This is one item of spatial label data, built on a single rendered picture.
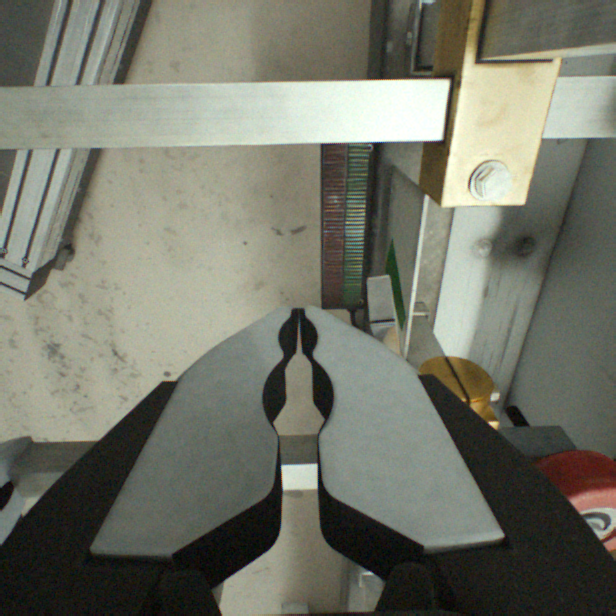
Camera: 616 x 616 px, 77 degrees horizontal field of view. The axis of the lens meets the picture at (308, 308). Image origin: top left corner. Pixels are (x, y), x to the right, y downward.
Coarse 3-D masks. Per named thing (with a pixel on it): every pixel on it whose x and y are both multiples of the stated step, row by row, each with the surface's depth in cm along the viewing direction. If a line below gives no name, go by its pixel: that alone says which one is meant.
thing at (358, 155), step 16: (352, 144) 33; (368, 144) 33; (352, 160) 34; (368, 160) 34; (352, 176) 34; (352, 192) 35; (352, 208) 36; (352, 224) 36; (352, 240) 37; (352, 256) 38; (352, 272) 39; (352, 288) 40; (352, 304) 41
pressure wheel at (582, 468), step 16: (512, 416) 35; (544, 464) 27; (560, 464) 27; (576, 464) 26; (592, 464) 26; (608, 464) 26; (560, 480) 26; (576, 480) 25; (592, 480) 25; (608, 480) 25; (576, 496) 25; (592, 496) 25; (608, 496) 25; (592, 512) 26; (608, 512) 26; (592, 528) 26; (608, 528) 27; (608, 544) 27
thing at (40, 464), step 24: (504, 432) 32; (528, 432) 32; (552, 432) 31; (24, 456) 31; (48, 456) 30; (72, 456) 30; (288, 456) 30; (312, 456) 30; (528, 456) 30; (24, 480) 30; (48, 480) 30; (288, 480) 30; (312, 480) 30
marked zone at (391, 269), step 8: (392, 240) 35; (392, 248) 35; (392, 256) 35; (392, 264) 35; (392, 272) 35; (392, 280) 35; (392, 288) 35; (400, 288) 32; (400, 296) 32; (400, 304) 32; (400, 312) 32; (400, 320) 32; (400, 328) 33
